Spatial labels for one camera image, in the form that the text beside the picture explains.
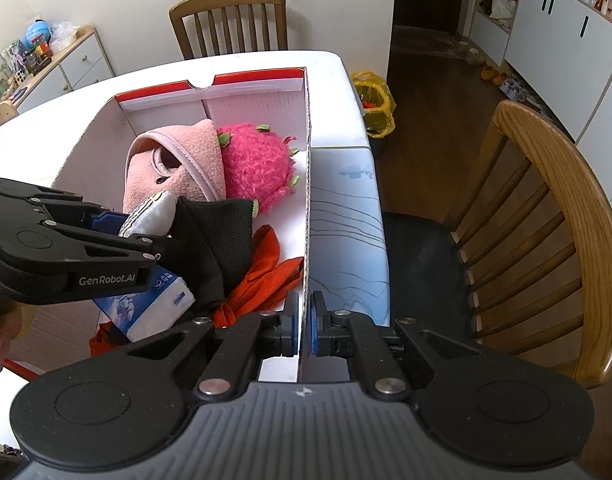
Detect white sideboard wooden top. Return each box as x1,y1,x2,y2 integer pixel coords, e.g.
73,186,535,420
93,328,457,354
11,25,116,113

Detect pink fleece garment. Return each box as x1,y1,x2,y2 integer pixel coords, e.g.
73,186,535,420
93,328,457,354
122,120,228,213

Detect blue white tissue pack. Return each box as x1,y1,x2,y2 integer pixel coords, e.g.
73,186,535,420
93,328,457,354
93,265,197,343

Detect clear plastic bag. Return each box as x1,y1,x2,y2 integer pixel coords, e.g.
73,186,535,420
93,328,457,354
51,22,79,51

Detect white cabinet black handles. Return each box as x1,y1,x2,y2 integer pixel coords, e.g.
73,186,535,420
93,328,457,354
503,0,612,146

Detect pink plush dragon fruit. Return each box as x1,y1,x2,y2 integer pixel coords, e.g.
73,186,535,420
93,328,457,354
216,122,302,217

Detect person's left hand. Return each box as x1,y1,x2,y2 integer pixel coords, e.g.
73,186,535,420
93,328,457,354
0,305,27,382

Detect dark doormat rug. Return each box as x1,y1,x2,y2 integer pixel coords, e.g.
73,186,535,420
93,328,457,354
391,27,459,61

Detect assorted small toys group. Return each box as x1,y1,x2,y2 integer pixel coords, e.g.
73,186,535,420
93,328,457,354
0,40,54,106

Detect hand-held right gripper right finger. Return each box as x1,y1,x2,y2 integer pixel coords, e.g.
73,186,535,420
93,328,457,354
308,290,482,403

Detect orange cloth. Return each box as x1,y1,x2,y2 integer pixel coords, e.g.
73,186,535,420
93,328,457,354
89,225,304,356

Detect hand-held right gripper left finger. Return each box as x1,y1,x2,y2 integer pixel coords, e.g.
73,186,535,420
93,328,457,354
128,291,302,402

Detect white cardboard box red rim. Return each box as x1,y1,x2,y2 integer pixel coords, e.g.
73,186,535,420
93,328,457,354
6,66,314,383

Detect yellow mesh bin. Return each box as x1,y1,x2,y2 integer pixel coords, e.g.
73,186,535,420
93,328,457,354
351,71,397,139

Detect white patterned shoes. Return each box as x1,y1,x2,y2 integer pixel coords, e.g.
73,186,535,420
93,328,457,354
501,77,529,101

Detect black knitted cloth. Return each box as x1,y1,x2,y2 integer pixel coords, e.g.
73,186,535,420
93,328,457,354
168,196,254,311

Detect blue globe toy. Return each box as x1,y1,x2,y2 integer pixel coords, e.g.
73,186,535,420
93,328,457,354
25,20,52,43

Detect oak wooden chair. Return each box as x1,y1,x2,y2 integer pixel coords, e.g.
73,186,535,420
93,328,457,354
443,100,612,388

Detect black seat cushion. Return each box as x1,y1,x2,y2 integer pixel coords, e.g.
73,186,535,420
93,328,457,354
383,211,479,346

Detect pale blue printed table mat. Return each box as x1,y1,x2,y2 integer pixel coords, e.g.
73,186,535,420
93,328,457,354
306,147,392,326

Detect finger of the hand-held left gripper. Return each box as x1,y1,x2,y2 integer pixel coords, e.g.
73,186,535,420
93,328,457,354
51,224,180,267
0,177,133,234

